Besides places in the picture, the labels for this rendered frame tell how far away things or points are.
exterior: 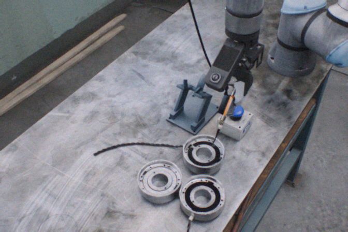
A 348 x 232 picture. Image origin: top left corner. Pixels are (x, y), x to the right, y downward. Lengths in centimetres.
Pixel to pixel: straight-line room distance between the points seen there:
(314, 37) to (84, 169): 70
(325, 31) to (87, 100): 69
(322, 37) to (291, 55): 15
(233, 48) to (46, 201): 56
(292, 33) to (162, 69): 41
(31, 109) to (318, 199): 162
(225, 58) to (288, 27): 39
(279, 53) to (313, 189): 92
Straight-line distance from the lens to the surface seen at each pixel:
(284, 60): 127
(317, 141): 222
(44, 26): 268
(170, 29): 146
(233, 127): 105
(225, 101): 97
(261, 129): 111
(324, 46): 114
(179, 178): 95
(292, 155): 181
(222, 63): 86
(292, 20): 120
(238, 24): 83
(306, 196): 199
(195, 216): 90
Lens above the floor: 161
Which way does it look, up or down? 45 degrees down
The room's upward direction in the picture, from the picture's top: 3 degrees counter-clockwise
